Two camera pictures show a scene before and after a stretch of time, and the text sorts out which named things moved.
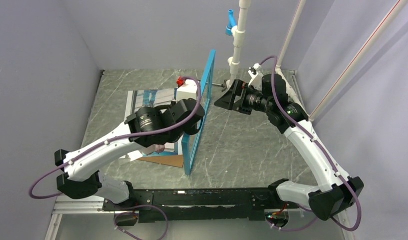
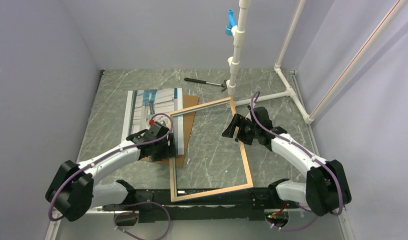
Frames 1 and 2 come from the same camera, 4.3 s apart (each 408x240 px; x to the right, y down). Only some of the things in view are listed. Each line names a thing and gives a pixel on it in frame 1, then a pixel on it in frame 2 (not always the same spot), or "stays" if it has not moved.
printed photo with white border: x=137 y=100 stays
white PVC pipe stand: x=240 y=31 stays
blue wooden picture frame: x=187 y=155 to x=172 y=168
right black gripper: x=227 y=101 to x=238 y=121
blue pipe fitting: x=231 y=22 stays
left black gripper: x=192 y=130 to x=169 y=150
